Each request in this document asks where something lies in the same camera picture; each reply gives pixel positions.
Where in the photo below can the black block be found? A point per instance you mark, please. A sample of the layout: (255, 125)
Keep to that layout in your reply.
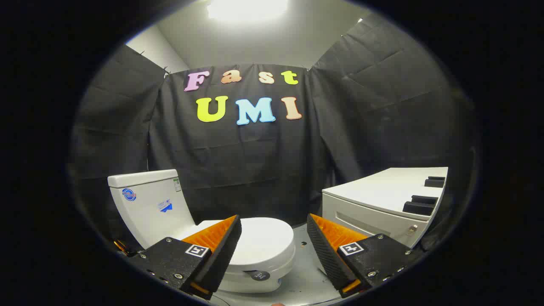
(435, 182)
(418, 207)

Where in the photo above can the white toilet lid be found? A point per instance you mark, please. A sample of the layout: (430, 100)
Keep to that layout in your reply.
(263, 238)

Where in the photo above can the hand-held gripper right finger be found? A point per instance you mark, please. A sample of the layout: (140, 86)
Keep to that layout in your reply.
(325, 255)

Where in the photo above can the white toilet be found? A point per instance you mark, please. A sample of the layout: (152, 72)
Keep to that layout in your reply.
(148, 212)

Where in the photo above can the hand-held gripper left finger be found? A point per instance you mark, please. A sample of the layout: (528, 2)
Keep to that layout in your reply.
(223, 255)

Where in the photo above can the black backdrop cloth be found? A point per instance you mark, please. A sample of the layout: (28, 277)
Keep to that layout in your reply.
(255, 170)

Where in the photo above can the white drawer cabinet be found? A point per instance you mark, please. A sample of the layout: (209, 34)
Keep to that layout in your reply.
(374, 191)

